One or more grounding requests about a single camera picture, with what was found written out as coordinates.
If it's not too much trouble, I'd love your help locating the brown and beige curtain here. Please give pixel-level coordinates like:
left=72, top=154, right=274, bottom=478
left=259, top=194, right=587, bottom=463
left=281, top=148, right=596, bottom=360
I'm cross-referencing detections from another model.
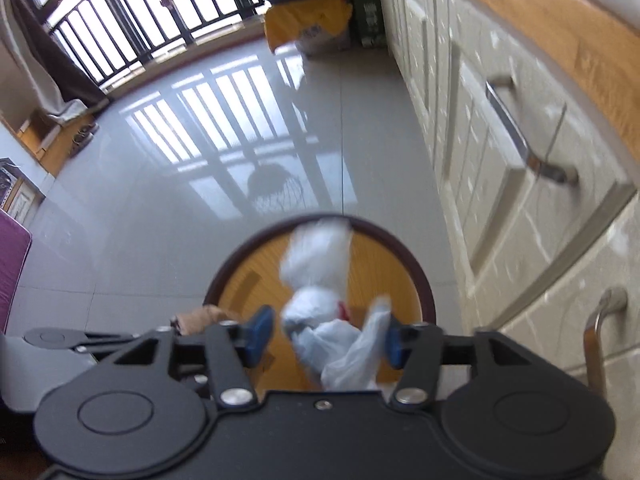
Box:
left=0, top=0, right=111, bottom=126

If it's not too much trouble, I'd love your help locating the black window frame with railing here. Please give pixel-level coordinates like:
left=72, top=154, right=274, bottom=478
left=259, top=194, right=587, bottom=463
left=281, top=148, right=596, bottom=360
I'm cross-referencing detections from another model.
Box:
left=20, top=0, right=266, bottom=88

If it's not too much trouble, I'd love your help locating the wooden step platform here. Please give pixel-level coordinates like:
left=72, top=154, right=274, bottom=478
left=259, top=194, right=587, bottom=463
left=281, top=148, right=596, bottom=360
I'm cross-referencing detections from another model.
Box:
left=0, top=107, right=98, bottom=176

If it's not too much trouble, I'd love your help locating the yellow cloth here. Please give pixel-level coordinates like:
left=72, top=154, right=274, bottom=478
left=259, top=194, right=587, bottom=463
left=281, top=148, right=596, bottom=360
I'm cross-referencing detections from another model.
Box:
left=264, top=0, right=353, bottom=53

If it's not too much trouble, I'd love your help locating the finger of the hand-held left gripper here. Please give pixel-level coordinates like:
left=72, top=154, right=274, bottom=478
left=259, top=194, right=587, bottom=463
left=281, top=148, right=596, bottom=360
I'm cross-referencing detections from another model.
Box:
left=22, top=327, right=143, bottom=357

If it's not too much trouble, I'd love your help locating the wooden framed panel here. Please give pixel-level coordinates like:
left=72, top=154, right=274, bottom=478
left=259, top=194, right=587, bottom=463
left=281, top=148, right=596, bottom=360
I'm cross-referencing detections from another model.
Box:
left=0, top=157, right=43, bottom=226

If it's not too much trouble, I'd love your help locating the purple mat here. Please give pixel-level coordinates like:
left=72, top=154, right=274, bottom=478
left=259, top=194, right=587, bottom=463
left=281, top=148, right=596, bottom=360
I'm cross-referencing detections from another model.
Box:
left=0, top=210, right=33, bottom=336

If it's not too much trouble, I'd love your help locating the metal drawer handle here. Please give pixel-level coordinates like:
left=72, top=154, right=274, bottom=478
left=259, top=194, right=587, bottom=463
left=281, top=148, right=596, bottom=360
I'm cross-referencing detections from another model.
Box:
left=582, top=287, right=628, bottom=396
left=485, top=76, right=578, bottom=185

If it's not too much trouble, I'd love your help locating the white plastic bag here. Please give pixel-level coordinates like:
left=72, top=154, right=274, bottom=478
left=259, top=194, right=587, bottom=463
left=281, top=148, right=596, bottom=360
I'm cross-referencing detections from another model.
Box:
left=279, top=215, right=393, bottom=393

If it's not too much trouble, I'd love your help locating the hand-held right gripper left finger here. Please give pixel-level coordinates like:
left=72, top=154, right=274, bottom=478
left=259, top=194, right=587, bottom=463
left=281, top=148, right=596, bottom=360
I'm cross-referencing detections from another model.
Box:
left=97, top=305, right=277, bottom=407

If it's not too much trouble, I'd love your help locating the white drawer cabinet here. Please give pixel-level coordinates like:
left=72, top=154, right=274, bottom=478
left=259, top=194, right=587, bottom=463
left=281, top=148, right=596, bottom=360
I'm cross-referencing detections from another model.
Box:
left=375, top=0, right=640, bottom=411

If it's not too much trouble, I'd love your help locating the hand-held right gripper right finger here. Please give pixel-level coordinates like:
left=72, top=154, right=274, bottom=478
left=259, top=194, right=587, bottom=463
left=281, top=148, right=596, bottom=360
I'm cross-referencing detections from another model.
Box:
left=382, top=312, right=538, bottom=407

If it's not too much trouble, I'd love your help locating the round wooden bin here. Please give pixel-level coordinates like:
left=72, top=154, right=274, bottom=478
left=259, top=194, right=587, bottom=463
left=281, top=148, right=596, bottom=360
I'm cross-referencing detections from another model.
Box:
left=202, top=214, right=436, bottom=393

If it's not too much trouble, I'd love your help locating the brown paper scrap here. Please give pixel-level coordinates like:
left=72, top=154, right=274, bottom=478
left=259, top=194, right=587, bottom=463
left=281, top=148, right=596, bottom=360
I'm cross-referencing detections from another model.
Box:
left=170, top=305, right=243, bottom=336

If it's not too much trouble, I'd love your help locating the white sack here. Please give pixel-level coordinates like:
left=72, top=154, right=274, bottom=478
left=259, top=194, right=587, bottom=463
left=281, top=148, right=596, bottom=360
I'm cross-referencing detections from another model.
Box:
left=295, top=25, right=353, bottom=56

